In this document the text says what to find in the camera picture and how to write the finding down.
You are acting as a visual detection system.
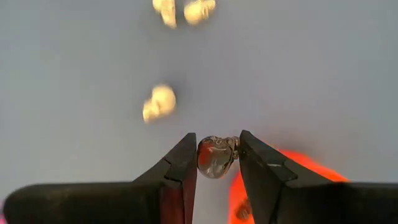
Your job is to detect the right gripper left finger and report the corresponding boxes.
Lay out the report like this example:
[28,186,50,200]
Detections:
[2,133,198,224]

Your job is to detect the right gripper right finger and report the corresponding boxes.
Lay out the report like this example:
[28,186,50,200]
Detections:
[238,129,398,224]

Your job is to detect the dark clear plastic skull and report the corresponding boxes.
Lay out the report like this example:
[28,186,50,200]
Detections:
[197,135,241,180]
[235,198,253,222]

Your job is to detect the cream plastic skull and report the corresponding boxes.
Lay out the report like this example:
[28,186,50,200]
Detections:
[152,0,177,29]
[142,83,177,124]
[183,0,216,26]

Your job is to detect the orange round plastic bowl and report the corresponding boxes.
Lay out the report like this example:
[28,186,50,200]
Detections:
[228,148,351,224]

